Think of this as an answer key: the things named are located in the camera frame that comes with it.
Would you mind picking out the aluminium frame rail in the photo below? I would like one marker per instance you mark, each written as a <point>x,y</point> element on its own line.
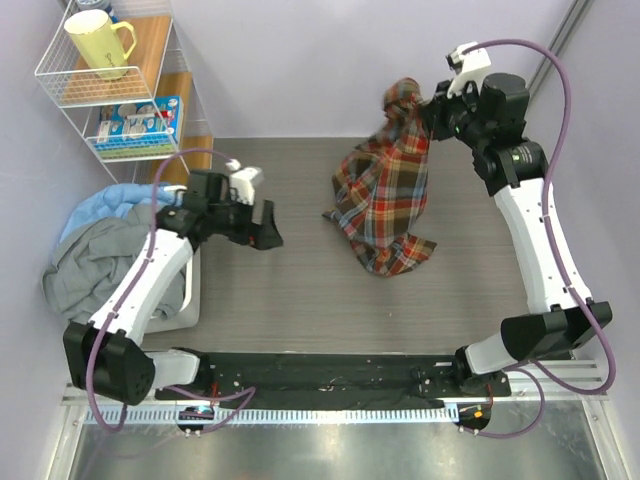
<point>583,374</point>

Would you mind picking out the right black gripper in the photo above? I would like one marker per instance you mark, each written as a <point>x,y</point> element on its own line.
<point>442,104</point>

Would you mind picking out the white laundry basket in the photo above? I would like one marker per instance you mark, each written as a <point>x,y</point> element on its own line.
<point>181,309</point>

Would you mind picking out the white wire shelf rack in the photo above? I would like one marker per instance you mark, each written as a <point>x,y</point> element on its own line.
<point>158,67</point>

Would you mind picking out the yellow mug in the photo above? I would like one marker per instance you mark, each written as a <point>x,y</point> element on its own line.
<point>105,46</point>

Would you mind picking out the light blue shirt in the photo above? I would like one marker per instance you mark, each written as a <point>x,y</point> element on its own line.
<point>115,201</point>

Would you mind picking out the grey shirt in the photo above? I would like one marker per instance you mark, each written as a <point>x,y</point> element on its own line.
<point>90,263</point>

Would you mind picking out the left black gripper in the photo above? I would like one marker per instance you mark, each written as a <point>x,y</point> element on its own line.
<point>261,236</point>

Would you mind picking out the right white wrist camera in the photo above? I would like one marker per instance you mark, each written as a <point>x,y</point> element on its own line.
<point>470,66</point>

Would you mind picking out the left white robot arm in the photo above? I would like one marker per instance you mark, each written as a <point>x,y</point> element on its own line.
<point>104,355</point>

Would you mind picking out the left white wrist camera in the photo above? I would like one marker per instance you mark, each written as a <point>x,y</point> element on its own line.
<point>243,181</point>

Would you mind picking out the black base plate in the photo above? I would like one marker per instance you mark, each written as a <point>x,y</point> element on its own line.
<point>336,382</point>

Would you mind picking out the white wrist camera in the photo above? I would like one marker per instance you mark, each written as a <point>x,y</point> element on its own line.
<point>470,66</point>
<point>243,181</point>

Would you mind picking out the plaid flannel shirt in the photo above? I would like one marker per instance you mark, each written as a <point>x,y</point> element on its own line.
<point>381,188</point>

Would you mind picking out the blue picture box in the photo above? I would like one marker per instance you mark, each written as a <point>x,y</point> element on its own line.
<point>139,129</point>

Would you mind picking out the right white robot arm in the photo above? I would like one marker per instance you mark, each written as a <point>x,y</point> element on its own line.
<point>562,314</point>

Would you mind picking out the white slotted cable duct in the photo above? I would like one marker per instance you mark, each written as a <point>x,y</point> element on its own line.
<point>201,414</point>

